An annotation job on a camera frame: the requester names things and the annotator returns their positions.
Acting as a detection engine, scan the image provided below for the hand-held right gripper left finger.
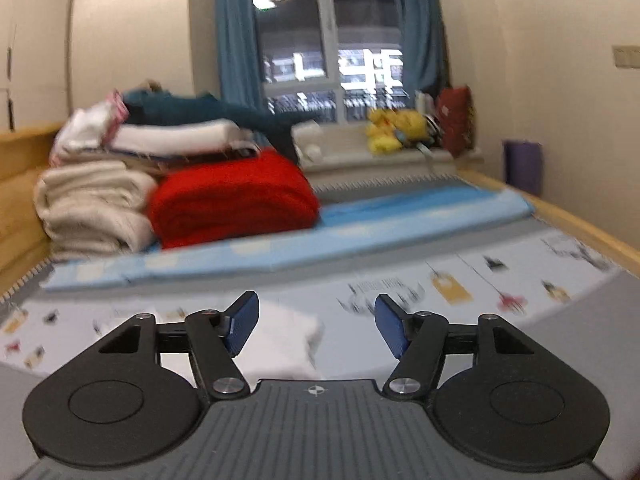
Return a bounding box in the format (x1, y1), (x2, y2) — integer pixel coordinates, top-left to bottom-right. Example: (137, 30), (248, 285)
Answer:
(97, 290), (261, 402)

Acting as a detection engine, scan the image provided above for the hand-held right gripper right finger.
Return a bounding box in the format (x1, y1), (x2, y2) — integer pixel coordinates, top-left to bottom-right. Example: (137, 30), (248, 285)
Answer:
(375, 294), (543, 402)

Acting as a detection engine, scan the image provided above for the white long-sleeved shirt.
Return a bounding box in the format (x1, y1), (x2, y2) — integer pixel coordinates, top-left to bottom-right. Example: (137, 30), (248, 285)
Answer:
(160, 302), (323, 386)

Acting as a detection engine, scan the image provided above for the light blue sheet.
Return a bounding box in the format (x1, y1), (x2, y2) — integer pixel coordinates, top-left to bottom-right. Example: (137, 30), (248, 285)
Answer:
(42, 187), (536, 292)

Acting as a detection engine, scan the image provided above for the red folded blanket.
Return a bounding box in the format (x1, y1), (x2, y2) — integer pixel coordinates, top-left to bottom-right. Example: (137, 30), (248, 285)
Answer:
(147, 150), (321, 251)

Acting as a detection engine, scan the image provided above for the printed bed sheet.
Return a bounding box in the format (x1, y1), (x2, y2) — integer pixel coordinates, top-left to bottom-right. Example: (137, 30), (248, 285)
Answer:
(0, 232), (626, 377)

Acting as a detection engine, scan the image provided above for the white window sill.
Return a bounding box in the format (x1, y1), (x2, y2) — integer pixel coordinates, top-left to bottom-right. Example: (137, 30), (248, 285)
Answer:
(292, 122), (486, 187)

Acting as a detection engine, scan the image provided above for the dark striped folded cloth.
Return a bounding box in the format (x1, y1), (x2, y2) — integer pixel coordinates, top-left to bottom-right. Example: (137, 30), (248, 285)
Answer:
(100, 144), (262, 176)

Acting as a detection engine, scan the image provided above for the cream folded blanket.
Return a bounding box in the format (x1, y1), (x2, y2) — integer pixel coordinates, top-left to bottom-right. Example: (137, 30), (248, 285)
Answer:
(35, 160), (158, 261)

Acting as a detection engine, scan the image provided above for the yellow plush toy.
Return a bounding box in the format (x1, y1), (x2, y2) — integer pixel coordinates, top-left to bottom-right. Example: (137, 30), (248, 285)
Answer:
(366, 110), (404, 155)

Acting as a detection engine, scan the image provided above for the white folded cloth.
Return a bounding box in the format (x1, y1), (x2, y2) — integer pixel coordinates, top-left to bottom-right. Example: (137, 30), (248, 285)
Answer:
(107, 119), (256, 155)

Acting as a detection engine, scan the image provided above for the yellow duck plush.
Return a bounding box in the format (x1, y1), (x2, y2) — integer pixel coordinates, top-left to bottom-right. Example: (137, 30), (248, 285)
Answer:
(395, 108), (431, 141)

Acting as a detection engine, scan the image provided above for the purple box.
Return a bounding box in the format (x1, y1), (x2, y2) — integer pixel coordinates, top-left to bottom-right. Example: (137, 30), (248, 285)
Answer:
(502, 140), (544, 197)

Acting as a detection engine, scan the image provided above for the dark red cushion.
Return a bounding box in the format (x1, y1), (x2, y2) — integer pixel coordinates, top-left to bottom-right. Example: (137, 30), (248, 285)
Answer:
(435, 85), (475, 156)

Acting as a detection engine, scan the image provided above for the pink and white cloth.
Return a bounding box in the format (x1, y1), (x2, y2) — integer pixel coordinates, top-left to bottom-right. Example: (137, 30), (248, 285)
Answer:
(50, 90), (128, 167)

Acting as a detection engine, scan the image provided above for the blue curtain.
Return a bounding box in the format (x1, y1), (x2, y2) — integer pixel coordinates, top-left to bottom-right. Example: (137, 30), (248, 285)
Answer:
(392, 0), (449, 97)
(215, 0), (267, 112)

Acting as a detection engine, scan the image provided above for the window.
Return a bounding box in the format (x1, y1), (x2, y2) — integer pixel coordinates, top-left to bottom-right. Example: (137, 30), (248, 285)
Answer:
(250, 0), (407, 124)

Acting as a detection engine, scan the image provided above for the cream wardrobe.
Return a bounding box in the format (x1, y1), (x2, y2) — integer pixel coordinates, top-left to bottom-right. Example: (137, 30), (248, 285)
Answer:
(0, 0), (192, 132)

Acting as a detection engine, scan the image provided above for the wall switch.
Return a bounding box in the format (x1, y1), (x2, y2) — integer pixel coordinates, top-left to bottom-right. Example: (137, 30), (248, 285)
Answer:
(612, 45), (640, 69)

